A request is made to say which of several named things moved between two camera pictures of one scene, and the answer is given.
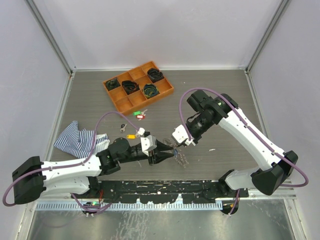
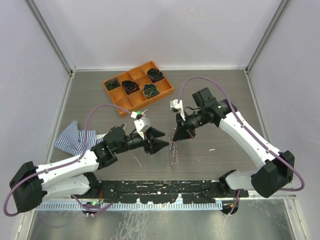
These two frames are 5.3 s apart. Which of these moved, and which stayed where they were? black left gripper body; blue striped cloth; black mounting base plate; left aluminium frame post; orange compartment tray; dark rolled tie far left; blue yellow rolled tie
Moved: black left gripper body
Stayed: blue striped cloth; orange compartment tray; black mounting base plate; left aluminium frame post; blue yellow rolled tie; dark rolled tie far left
